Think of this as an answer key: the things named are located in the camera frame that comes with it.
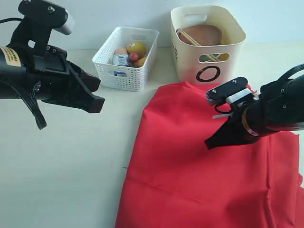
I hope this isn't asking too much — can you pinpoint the yellow cheese wedge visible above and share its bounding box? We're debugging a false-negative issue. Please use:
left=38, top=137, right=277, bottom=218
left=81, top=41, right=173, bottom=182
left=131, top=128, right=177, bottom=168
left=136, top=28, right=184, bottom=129
left=133, top=56, right=147, bottom=68

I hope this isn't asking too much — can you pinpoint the blue white milk carton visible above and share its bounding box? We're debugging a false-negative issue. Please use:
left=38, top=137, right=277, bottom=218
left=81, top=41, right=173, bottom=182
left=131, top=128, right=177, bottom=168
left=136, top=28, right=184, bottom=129
left=113, top=54, right=130, bottom=77

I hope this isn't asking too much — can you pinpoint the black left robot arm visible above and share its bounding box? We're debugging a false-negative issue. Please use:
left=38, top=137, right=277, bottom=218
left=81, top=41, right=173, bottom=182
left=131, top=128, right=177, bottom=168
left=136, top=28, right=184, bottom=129
left=0, top=40, right=211, bottom=148

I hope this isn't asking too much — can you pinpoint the red strawberry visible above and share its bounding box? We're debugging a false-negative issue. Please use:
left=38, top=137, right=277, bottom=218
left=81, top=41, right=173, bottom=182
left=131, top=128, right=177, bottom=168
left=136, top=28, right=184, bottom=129
left=129, top=52, right=140, bottom=63

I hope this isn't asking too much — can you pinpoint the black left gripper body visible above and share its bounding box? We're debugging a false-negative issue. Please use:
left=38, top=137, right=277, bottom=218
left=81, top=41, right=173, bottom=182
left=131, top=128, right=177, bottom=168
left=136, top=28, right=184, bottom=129
left=22, top=45, right=78, bottom=107

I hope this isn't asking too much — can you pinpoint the brown wooden plate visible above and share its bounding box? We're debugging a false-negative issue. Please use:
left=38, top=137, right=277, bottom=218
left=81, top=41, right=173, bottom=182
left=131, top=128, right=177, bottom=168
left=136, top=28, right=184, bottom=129
left=183, top=24, right=222, bottom=46

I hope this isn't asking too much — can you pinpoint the cream plastic bin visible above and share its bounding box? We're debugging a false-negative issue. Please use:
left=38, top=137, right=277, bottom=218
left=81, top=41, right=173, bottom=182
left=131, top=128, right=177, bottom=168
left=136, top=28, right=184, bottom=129
left=171, top=5, right=246, bottom=85

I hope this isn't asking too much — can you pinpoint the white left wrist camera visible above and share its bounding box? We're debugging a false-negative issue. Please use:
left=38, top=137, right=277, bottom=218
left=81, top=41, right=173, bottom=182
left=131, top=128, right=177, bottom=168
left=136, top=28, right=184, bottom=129
left=11, top=0, right=75, bottom=56

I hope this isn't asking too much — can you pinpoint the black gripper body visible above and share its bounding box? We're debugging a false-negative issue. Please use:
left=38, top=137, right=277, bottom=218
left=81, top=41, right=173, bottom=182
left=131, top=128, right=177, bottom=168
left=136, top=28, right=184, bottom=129
left=226, top=104, right=259, bottom=145

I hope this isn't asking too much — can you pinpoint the red scalloped table cloth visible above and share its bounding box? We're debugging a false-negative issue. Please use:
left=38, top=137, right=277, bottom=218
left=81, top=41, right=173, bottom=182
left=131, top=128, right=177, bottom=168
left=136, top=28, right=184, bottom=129
left=115, top=82, right=304, bottom=228

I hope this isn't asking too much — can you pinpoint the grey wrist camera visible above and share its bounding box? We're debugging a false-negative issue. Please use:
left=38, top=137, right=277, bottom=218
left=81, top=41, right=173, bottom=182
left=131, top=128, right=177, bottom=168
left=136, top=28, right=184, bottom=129
left=206, top=77, right=259, bottom=119

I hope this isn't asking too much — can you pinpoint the brown egg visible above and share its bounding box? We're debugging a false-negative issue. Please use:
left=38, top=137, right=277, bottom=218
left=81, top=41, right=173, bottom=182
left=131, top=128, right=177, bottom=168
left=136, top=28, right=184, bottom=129
left=114, top=47, right=128, bottom=55

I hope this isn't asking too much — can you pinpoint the white perforated plastic basket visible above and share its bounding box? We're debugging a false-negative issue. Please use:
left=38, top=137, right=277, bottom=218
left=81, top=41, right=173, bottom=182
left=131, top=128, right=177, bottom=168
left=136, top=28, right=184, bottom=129
left=92, top=27, right=159, bottom=92

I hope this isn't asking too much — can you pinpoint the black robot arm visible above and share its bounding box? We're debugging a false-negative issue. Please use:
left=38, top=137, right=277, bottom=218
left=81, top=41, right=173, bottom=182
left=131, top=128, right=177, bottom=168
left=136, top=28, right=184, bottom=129
left=224, top=64, right=304, bottom=146

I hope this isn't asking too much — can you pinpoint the yellow lemon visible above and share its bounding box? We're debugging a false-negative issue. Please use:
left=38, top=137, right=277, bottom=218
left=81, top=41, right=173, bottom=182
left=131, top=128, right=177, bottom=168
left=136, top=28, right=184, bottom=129
left=126, top=41, right=147, bottom=58

